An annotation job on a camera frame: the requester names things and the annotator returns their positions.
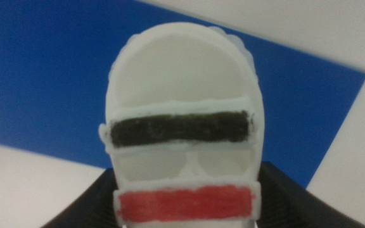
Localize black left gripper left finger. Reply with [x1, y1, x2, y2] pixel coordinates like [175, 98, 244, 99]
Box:
[41, 167, 120, 228]

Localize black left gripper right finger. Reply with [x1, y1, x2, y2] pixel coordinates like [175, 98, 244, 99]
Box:
[255, 161, 365, 228]

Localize white sandal with coloured straps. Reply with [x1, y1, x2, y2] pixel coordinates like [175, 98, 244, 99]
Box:
[98, 21, 265, 228]

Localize blue rectangular mat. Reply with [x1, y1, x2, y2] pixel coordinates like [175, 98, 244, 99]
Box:
[0, 0, 365, 189]

